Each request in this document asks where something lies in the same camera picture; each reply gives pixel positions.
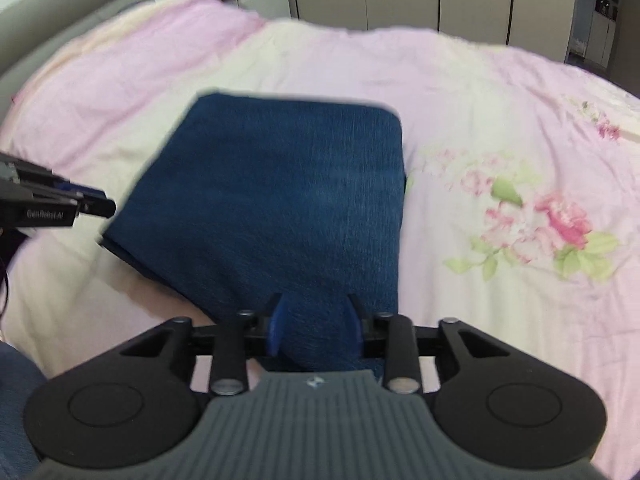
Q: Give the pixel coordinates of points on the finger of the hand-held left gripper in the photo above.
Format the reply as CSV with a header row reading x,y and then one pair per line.
x,y
97,206
80,191

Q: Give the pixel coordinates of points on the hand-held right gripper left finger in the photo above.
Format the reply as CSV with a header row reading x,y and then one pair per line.
x,y
276,331

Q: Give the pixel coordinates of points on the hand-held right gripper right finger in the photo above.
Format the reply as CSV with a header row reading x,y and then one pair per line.
x,y
353,330

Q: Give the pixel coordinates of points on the dark blue pants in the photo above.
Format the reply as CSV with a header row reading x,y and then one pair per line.
x,y
280,200

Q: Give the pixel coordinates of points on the grey padded bed headboard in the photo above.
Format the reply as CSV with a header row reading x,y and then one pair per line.
x,y
45,15

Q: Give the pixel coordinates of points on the person's leg in jeans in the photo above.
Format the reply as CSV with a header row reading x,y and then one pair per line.
x,y
17,410

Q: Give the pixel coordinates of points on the pink floral blanket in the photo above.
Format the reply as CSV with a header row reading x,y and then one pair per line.
x,y
500,160

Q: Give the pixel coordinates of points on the dark shelf unit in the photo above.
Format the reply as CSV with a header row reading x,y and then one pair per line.
x,y
597,15

